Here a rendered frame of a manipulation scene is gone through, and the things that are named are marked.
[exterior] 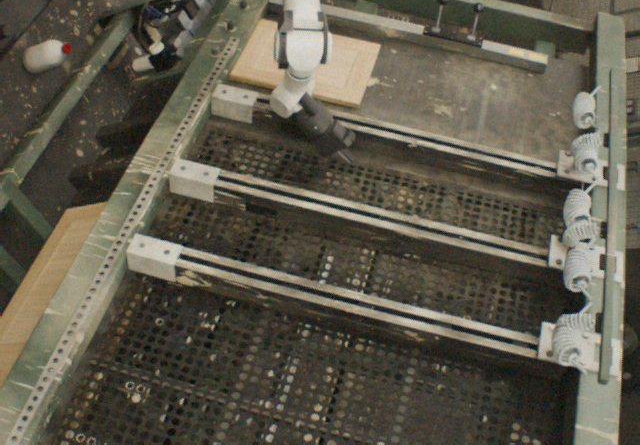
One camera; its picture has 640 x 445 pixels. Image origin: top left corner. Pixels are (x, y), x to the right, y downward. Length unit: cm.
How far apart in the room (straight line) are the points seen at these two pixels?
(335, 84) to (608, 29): 98
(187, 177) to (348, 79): 67
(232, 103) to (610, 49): 125
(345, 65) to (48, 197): 121
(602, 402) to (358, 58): 135
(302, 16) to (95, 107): 160
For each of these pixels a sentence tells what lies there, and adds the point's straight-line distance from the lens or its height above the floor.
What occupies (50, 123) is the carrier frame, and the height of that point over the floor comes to 18.
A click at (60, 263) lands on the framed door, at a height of 38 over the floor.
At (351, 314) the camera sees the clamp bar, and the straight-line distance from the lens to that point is 194.
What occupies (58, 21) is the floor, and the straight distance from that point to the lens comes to 336.
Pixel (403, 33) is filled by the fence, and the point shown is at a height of 130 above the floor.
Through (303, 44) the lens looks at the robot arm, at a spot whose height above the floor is 140.
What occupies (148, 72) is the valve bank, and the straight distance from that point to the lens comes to 269.
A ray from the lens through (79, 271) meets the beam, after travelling 205.
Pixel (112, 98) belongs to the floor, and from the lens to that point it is 348.
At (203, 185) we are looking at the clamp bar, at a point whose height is 100.
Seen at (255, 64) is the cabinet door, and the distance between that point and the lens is 261.
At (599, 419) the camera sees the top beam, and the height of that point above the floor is 193.
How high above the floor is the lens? 230
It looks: 29 degrees down
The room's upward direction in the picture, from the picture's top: 81 degrees clockwise
